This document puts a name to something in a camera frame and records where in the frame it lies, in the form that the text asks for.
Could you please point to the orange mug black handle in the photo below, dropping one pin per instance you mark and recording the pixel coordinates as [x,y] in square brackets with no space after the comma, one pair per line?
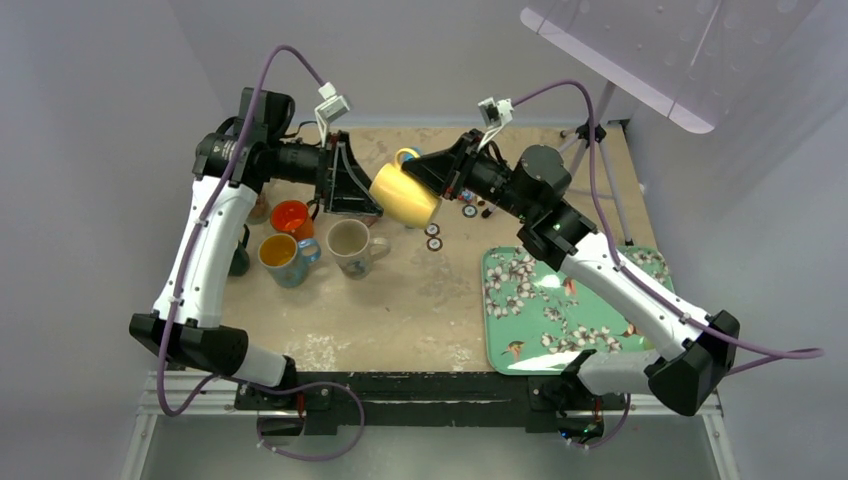
[292,217]

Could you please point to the lower brown round token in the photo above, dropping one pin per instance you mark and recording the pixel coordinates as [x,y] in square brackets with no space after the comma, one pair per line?
[434,244]

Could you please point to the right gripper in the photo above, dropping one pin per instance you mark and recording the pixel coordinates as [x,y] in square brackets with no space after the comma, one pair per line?
[448,171]

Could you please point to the green floral tray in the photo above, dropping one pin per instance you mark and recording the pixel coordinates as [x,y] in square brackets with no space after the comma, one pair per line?
[536,320]

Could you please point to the tripod stand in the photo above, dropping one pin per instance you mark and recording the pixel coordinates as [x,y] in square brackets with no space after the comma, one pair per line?
[580,137]

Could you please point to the cream mug blue pattern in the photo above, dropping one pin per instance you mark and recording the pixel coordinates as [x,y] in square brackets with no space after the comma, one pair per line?
[354,248]

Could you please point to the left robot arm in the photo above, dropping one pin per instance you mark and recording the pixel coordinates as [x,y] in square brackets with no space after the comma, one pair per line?
[231,167]

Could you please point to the blue mug yellow inside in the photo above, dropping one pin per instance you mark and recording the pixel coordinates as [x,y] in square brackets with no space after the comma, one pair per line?
[288,260]

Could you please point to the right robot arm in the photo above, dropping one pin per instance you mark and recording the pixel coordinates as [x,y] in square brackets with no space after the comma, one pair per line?
[693,349]

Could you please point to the dark green mug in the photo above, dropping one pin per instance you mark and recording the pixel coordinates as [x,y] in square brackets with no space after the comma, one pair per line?
[240,262]

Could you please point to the cream floral mug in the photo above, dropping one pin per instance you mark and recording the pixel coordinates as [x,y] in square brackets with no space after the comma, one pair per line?
[261,210]

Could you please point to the round token near toy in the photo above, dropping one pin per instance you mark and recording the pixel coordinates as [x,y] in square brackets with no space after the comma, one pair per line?
[470,211]

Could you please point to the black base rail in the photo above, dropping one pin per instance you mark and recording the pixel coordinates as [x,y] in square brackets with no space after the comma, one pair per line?
[534,404]

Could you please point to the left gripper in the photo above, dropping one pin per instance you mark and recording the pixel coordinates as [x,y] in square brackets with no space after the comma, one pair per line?
[342,185]

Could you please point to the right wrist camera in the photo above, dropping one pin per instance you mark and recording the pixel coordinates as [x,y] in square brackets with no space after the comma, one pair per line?
[496,115]

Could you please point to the translucent acrylic panel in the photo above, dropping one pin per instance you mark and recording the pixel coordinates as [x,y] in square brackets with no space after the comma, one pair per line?
[689,61]

